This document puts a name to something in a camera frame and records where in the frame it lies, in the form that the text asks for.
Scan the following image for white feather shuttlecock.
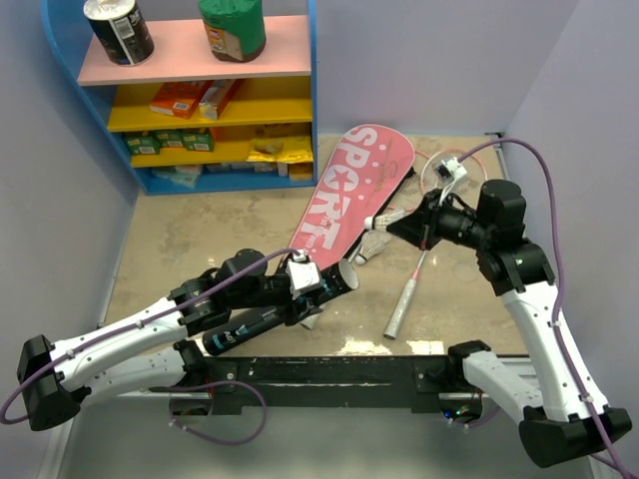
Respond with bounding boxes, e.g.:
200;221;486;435
364;209;407;231
354;231;391;265

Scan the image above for black white canister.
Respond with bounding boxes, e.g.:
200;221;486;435
83;0;155;67

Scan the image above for orange snack box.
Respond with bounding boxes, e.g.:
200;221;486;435
149;81;209;119

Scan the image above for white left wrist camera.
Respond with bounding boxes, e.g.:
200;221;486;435
286;250;321;299

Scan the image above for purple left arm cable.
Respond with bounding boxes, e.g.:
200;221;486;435
0;247;307;426

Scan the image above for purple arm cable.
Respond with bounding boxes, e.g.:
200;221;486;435
458;138;639;479
0;247;307;426

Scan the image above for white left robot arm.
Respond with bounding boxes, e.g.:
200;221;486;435
15;248;321;431

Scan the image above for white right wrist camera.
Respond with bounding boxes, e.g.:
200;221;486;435
433;157;467;189

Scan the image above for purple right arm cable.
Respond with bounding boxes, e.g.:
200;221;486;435
458;138;639;479

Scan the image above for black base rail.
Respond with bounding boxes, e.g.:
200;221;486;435
173;340;490;415

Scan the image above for pink racket cover bag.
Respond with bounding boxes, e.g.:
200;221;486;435
290;124;415;269

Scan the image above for green box left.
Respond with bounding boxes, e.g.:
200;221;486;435
123;131;161;156

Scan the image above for green box middle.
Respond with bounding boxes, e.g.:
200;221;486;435
154;130;185;149

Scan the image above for yellow box bottom shelf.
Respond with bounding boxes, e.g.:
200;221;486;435
288;163;314;182

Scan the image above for pale packet bottom shelf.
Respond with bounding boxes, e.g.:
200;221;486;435
150;165;203;189

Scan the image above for black shuttlecock tube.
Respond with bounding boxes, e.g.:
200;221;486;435
202;259;359;356

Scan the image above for green box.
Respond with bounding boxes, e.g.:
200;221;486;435
180;128;215;152
123;131;161;156
154;130;185;149

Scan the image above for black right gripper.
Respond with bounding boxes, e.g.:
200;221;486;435
387;188;493;250

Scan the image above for pink racket under bag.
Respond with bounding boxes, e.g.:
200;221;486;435
300;164;435;331

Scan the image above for green brown canister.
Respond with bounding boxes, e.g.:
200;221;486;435
199;0;267;63

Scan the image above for blue shelf unit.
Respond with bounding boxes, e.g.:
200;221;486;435
40;1;318;196

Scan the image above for yellow snack bag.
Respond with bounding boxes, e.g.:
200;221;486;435
248;136;314;165

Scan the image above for pink racket on table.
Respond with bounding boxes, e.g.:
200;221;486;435
383;149;467;340

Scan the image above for green box right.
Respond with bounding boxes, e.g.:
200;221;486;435
180;128;215;152

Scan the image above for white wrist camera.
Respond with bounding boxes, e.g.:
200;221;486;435
433;157;467;189
286;250;321;299

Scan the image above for red white snack box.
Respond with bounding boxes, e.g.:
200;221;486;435
199;79;243;120

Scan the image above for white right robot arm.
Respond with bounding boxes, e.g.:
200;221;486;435
385;180;632;468

